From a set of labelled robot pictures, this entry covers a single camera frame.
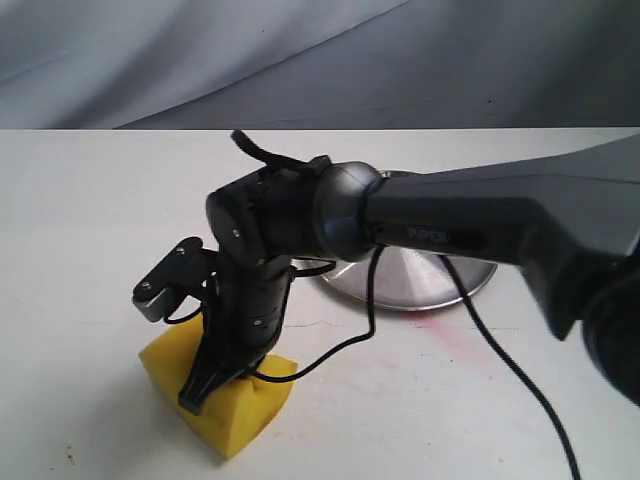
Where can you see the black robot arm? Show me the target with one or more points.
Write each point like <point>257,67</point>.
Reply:
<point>569,222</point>

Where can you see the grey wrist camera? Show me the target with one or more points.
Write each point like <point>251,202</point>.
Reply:
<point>183,272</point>

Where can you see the round stainless steel plate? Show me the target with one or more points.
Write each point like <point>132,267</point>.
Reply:
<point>406,279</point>

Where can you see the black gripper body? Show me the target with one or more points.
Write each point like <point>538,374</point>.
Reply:
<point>245,319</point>

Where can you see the yellow sponge block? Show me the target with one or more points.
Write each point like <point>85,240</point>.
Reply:
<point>233,415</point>

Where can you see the grey backdrop cloth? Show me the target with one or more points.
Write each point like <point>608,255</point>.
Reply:
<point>319,64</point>

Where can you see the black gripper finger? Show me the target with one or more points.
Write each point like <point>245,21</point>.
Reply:
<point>214,366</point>

